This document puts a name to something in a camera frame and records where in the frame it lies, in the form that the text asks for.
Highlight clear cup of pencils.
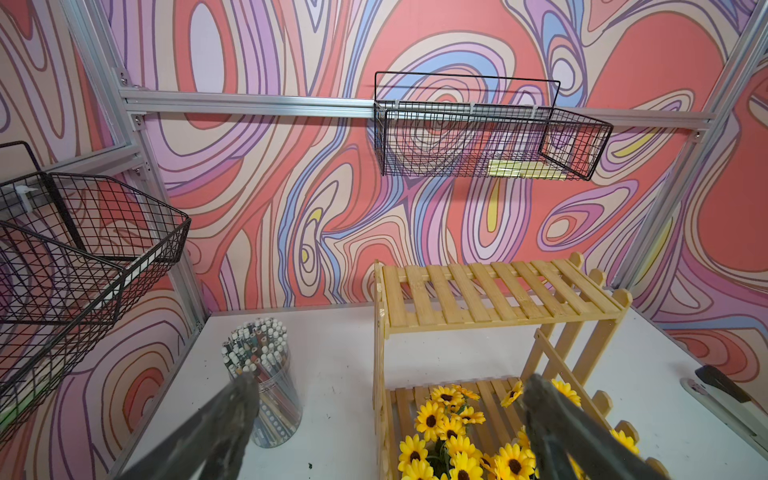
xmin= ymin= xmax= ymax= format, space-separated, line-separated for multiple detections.
xmin=221 ymin=317 xmax=303 ymax=448

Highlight left black wire basket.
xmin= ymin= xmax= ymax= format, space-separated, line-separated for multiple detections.
xmin=1 ymin=141 xmax=191 ymax=442

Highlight black wire basket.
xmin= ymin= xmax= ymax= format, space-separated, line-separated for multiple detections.
xmin=1 ymin=141 xmax=191 ymax=442
xmin=373 ymin=71 xmax=614 ymax=181

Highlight wooden two-tier shelf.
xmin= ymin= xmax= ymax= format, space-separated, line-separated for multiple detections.
xmin=373 ymin=253 xmax=633 ymax=479

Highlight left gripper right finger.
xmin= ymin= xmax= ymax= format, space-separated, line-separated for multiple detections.
xmin=523 ymin=373 xmax=670 ymax=480

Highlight grey black stapler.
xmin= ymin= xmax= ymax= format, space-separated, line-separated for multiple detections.
xmin=680 ymin=365 xmax=767 ymax=458

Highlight back black wire basket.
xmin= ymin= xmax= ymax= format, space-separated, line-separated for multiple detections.
xmin=373 ymin=71 xmax=614 ymax=181

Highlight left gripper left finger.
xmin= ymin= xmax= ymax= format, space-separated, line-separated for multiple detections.
xmin=120 ymin=373 xmax=260 ymax=480

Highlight sunflower pot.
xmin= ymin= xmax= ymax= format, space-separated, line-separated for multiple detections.
xmin=479 ymin=377 xmax=641 ymax=480
xmin=391 ymin=384 xmax=488 ymax=479

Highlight yellow sticky notes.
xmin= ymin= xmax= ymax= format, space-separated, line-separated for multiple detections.
xmin=487 ymin=159 xmax=567 ymax=180

